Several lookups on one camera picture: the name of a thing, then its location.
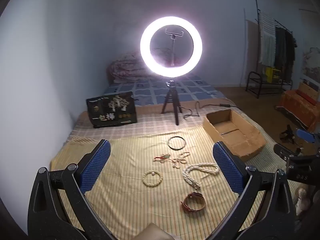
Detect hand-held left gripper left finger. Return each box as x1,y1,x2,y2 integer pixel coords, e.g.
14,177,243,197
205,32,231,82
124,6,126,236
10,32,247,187
27,139,112,240

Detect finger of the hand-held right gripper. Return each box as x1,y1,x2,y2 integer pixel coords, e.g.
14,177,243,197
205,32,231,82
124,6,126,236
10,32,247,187
274,144,320,180
296,128,320,143

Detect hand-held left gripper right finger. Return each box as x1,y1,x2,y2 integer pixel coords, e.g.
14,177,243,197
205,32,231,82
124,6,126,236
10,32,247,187
212,142,300,240

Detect cardboard box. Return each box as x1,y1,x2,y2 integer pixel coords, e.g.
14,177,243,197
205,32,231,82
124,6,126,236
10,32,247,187
202,109,266,162

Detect twisted pearl necklace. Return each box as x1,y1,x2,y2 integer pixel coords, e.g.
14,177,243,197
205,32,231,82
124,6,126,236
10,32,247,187
182,163,220,189

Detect small bead bracelet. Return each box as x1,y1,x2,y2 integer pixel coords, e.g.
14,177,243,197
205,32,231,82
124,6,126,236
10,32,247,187
172,152,190,168

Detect cream bead bracelet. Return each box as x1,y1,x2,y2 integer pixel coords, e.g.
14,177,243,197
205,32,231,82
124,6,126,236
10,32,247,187
143,170,163,187

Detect brown leather wrist strap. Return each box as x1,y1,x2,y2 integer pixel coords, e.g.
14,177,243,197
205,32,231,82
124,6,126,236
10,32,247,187
181,191,206,213

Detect black bangle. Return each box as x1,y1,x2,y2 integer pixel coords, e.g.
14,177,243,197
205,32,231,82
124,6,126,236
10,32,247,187
168,136,186,151

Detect red tassel bracelet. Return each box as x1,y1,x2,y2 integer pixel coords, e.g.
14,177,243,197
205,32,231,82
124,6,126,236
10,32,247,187
153,154,175,163

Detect person's right hand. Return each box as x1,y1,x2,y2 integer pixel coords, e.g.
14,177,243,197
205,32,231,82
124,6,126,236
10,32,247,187
295,187,308,217

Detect small black tripod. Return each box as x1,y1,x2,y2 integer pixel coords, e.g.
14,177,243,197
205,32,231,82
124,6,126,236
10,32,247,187
279,125,300,144

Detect orange covered chest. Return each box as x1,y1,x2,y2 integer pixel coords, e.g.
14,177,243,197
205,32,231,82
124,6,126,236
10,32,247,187
276,82,320,132

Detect yellow striped cloth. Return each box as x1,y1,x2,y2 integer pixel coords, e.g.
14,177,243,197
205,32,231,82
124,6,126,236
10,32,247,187
50,126,278,240

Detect black printed bag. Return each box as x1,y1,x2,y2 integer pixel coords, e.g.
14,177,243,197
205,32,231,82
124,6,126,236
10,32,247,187
86,92,138,128

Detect pink checked blanket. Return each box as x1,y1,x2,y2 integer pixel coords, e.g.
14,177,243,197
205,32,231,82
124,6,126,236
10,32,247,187
62,105,278,160

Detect yellow box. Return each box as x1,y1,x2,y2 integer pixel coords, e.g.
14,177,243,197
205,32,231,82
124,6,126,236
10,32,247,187
265,67,280,83

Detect black metal shoe rack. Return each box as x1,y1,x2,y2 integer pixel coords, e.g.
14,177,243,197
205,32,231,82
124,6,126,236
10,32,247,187
245,71,293,98

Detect dark hanging clothes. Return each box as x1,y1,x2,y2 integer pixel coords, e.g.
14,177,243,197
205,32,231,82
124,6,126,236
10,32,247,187
275,26,298,80

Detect beige cloth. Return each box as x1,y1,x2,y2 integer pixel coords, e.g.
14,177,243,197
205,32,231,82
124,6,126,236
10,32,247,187
132,224,175,240

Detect blue patterned bedsheet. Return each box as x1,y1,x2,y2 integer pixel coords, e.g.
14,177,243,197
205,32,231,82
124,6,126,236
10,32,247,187
102,76,225,107

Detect leaning white board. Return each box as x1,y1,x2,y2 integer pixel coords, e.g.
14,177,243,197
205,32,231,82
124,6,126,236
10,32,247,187
240,9,259,85

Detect white hanging garment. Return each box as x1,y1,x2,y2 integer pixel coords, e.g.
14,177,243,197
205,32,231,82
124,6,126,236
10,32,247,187
259,11,277,67

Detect floral quilt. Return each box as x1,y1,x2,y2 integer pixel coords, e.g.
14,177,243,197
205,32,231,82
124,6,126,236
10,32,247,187
107,52,152,84

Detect black clothes rack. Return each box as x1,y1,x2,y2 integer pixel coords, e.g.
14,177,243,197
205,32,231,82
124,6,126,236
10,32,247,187
254,0,299,87

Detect phone holder clamp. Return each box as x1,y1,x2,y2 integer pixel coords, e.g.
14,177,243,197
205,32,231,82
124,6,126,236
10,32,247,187
165,29,185,68

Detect black power cable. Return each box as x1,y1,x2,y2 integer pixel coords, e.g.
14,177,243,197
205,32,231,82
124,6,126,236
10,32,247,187
181,101,232,119

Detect wall poster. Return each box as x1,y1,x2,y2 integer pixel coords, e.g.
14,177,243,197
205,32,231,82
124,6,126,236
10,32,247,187
301,46,320,78

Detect white ring light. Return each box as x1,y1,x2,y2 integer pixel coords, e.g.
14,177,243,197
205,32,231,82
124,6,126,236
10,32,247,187
140,16,209,77

